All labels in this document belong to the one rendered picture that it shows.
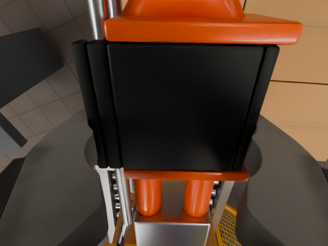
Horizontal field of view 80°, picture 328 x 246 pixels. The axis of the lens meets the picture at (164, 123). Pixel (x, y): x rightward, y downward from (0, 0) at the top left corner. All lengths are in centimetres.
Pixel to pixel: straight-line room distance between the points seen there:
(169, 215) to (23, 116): 175
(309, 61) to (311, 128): 32
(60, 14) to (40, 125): 86
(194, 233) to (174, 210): 2
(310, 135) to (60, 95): 154
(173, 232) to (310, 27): 82
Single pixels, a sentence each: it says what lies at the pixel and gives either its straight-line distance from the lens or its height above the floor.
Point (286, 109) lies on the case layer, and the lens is 99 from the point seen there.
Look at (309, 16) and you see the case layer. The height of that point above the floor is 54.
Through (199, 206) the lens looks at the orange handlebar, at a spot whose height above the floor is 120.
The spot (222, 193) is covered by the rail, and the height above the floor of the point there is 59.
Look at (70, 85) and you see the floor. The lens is 155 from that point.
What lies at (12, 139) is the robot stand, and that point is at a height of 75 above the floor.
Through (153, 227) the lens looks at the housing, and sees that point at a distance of 18.
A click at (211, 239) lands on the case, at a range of 92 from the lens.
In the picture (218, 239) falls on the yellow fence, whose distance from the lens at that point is 171.
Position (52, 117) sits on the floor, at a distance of 175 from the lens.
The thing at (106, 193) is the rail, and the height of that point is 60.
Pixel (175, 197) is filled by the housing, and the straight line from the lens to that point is 19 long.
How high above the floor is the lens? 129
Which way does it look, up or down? 57 degrees down
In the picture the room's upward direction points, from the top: 178 degrees counter-clockwise
